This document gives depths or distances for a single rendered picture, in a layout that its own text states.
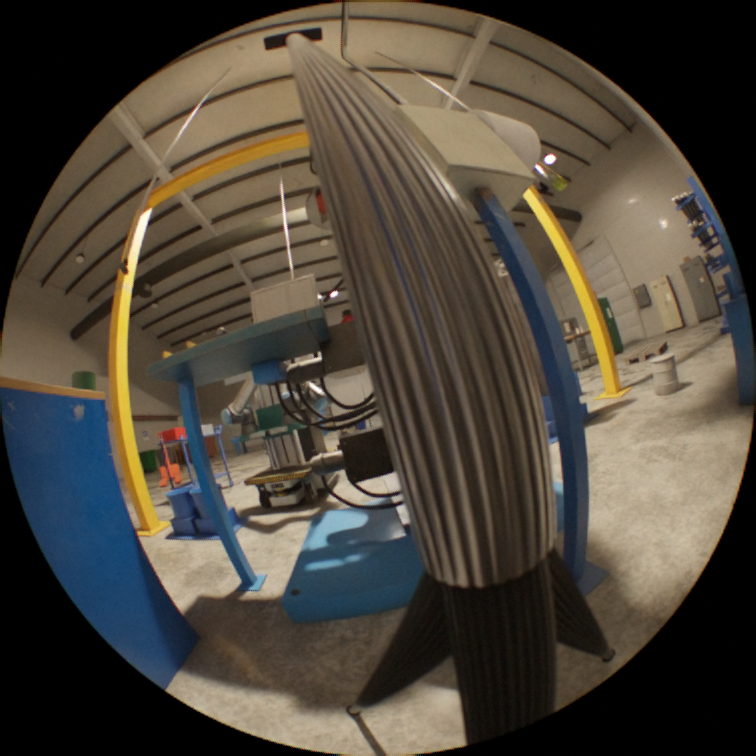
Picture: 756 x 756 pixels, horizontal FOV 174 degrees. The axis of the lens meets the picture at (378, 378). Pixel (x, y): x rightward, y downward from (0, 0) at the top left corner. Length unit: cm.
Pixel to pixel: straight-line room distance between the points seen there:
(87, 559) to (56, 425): 36
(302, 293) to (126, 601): 117
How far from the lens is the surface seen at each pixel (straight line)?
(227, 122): 707
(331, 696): 83
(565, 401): 60
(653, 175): 1171
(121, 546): 96
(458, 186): 72
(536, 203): 371
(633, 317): 1172
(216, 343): 92
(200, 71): 660
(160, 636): 107
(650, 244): 1138
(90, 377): 100
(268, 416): 243
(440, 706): 75
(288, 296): 87
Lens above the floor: 71
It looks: 5 degrees up
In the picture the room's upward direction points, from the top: 15 degrees counter-clockwise
